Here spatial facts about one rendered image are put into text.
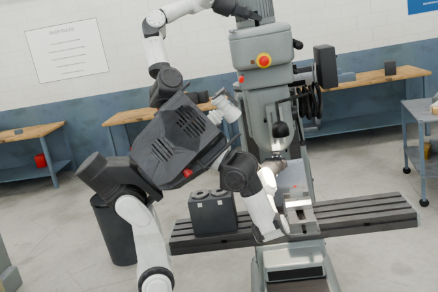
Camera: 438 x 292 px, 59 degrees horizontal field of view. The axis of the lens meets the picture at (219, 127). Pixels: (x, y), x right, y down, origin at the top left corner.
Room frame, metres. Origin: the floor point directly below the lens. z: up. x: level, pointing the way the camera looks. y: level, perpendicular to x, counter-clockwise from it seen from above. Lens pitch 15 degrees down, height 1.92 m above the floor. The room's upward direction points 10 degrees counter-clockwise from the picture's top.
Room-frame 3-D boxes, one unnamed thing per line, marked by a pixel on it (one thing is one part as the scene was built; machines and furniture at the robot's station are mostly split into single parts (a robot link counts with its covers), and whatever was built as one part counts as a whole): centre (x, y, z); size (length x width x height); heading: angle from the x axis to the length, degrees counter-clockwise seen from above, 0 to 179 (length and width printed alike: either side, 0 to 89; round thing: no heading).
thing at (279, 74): (1.82, -0.26, 1.68); 0.34 x 0.24 x 0.10; 173
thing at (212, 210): (1.79, 0.10, 1.04); 0.22 x 0.12 x 0.20; 83
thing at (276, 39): (1.79, -0.25, 1.81); 0.47 x 0.26 x 0.16; 173
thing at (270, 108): (1.67, -0.24, 1.45); 0.04 x 0.04 x 0.21; 83
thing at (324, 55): (2.04, -0.62, 1.62); 0.20 x 0.09 x 0.21; 173
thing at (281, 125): (1.55, -0.25, 1.47); 0.07 x 0.07 x 0.06
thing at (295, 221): (1.74, -0.32, 0.99); 0.35 x 0.15 x 0.11; 173
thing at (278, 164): (1.70, -0.21, 1.24); 0.13 x 0.12 x 0.10; 60
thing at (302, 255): (1.78, -0.25, 0.80); 0.50 x 0.35 x 0.12; 173
